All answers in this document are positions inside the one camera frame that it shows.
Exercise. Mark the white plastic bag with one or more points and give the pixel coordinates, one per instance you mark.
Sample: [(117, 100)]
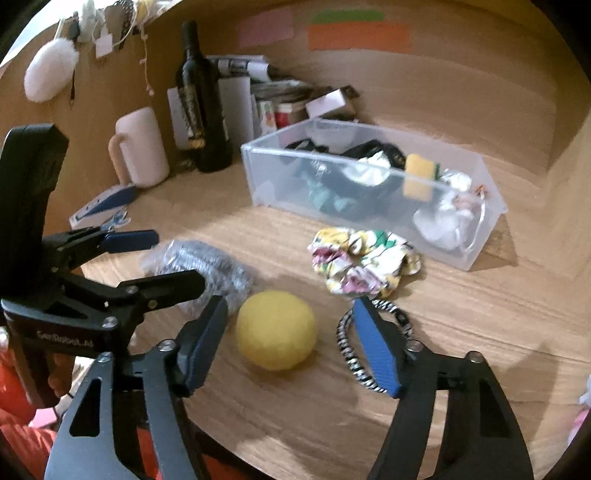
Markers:
[(445, 217)]

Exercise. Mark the blue white packet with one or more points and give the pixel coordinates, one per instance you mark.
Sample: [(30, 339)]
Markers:
[(106, 203)]

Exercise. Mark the yellow felt ball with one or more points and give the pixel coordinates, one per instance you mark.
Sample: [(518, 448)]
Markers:
[(276, 330)]

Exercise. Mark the white hanging tag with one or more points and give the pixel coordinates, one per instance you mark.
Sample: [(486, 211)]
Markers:
[(104, 46)]

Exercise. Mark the dark wine bottle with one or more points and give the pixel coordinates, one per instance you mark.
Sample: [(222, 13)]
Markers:
[(203, 110)]

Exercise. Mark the beige mug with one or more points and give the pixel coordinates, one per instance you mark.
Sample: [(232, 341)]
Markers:
[(143, 147)]

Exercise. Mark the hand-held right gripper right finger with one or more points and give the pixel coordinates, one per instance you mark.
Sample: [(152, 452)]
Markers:
[(375, 353)]

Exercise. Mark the crumpled white cloth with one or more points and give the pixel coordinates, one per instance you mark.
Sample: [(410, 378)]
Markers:
[(369, 170)]

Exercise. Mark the pink sticky note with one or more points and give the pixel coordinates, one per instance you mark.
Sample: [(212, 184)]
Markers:
[(267, 27)]

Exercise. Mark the person's red clothing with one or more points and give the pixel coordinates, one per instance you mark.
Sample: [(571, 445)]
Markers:
[(23, 443)]

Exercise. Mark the red white small box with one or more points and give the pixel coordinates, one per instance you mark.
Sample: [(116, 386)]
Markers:
[(288, 115)]

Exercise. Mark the open white cardboard box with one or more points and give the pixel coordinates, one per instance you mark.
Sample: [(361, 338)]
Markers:
[(330, 101)]

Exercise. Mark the orange sticky note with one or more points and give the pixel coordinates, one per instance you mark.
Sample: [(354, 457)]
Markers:
[(358, 37)]

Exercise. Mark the green sticky note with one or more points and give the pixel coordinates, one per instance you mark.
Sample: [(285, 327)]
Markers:
[(346, 16)]

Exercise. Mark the black cloth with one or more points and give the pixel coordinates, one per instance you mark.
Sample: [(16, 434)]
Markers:
[(369, 150)]

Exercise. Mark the floral fabric scrunchie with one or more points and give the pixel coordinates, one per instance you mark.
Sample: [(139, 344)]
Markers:
[(355, 263)]

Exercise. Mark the teal fabric item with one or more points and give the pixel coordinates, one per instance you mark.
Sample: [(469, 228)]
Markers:
[(325, 196)]

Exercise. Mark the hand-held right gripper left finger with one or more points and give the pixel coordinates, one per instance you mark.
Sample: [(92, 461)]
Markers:
[(202, 344)]

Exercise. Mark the white fluffy pompom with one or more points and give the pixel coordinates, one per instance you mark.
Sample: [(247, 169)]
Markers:
[(48, 69)]

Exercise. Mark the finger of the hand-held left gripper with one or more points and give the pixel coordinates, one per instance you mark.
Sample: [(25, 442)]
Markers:
[(131, 241), (171, 288)]

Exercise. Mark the tall white box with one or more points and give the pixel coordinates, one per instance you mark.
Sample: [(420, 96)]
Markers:
[(236, 110)]

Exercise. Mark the clear plastic storage box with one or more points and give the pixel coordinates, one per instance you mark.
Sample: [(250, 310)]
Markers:
[(295, 180)]

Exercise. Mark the stack of papers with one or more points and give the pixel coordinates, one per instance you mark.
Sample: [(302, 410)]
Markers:
[(277, 85)]

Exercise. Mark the silver metallic scrunchie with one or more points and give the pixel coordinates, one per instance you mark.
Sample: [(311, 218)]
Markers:
[(219, 270)]

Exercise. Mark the yellow sponge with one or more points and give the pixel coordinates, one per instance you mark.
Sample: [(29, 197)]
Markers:
[(419, 173)]

